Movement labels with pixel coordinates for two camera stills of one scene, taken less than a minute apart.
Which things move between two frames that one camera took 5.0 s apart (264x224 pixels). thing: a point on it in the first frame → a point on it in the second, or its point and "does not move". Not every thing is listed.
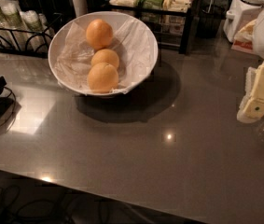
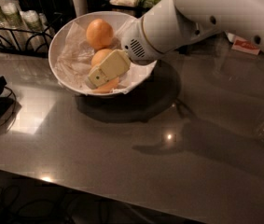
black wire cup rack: (34, 44) does not move
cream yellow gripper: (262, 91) → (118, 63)
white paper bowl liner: (132, 41) does not move
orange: (99, 34) does not move
